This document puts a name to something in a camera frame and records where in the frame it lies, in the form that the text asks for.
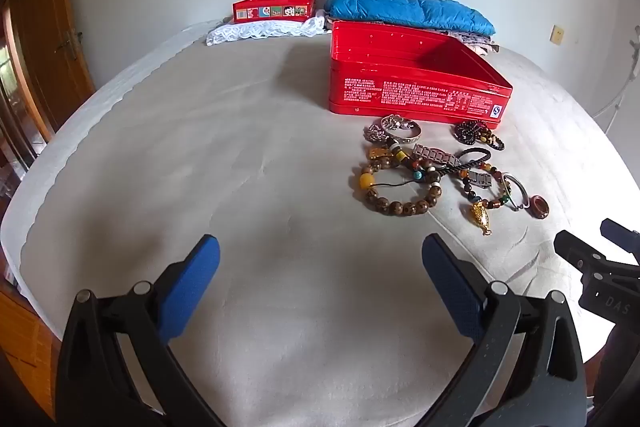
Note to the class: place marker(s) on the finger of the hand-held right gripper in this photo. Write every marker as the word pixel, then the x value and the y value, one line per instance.
pixel 622 237
pixel 577 249

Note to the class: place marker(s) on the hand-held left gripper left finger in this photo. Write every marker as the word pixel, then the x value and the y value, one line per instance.
pixel 192 289

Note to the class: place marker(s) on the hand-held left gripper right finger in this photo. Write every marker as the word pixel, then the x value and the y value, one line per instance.
pixel 450 289

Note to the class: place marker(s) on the golden fish pendant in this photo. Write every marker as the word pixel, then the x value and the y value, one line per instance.
pixel 481 214

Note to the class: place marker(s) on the silver metal watch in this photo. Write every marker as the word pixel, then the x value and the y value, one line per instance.
pixel 431 154

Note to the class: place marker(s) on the wide silver bangle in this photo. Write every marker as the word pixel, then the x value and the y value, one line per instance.
pixel 407 134

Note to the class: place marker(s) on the large red tin box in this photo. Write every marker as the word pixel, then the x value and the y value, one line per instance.
pixel 400 79

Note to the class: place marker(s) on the red agate pendant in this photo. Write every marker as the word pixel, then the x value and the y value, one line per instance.
pixel 540 206

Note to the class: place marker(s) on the golden charm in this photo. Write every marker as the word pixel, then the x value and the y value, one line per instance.
pixel 380 153

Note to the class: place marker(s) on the white lace cloth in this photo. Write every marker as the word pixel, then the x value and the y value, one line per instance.
pixel 250 31

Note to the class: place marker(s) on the blue quilted jacket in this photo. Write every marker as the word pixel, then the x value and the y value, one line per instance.
pixel 400 9

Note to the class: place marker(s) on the red tin lid with pictures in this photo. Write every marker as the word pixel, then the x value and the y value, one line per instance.
pixel 272 9

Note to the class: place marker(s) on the wooden wardrobe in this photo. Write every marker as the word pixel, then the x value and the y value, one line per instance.
pixel 45 32

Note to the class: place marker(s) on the beige wall socket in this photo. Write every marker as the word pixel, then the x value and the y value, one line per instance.
pixel 556 35

